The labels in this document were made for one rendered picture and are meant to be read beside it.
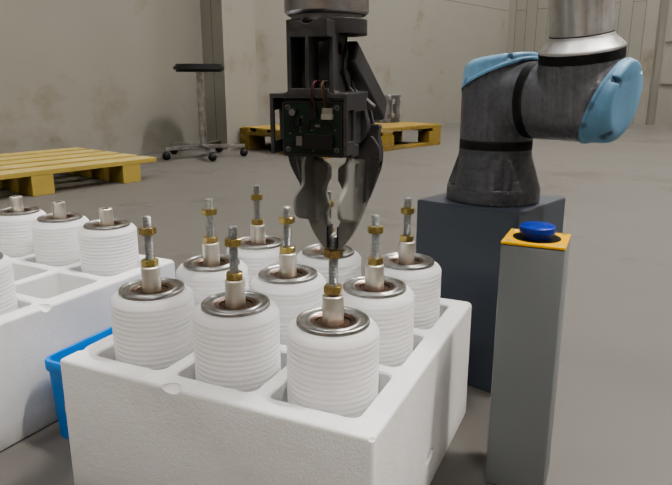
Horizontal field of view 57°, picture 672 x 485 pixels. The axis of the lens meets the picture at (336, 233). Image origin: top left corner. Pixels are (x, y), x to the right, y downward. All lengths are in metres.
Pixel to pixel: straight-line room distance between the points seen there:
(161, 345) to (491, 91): 0.60
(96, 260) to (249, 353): 0.49
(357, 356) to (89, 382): 0.32
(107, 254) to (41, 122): 3.11
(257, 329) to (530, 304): 0.31
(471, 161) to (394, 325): 0.38
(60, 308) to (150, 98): 3.60
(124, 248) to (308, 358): 0.55
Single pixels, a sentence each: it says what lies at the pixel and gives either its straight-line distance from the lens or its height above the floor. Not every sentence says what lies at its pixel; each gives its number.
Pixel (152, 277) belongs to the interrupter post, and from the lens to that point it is 0.75.
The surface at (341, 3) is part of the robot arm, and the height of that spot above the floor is 0.55.
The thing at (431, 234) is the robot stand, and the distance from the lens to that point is 1.03.
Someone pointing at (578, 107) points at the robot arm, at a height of 0.46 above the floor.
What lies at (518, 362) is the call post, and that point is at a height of 0.17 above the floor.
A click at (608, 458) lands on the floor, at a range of 0.95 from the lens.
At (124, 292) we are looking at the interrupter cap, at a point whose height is 0.25.
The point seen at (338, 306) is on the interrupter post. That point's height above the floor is 0.27.
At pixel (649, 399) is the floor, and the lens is 1.13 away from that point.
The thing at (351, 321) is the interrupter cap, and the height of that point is 0.25.
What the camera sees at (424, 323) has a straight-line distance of 0.83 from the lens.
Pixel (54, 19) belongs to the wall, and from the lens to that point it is 4.23.
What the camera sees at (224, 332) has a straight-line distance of 0.66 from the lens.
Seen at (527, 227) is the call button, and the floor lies 0.33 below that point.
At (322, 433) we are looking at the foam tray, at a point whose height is 0.17.
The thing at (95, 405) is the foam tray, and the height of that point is 0.13.
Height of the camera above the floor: 0.49
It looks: 14 degrees down
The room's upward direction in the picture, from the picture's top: straight up
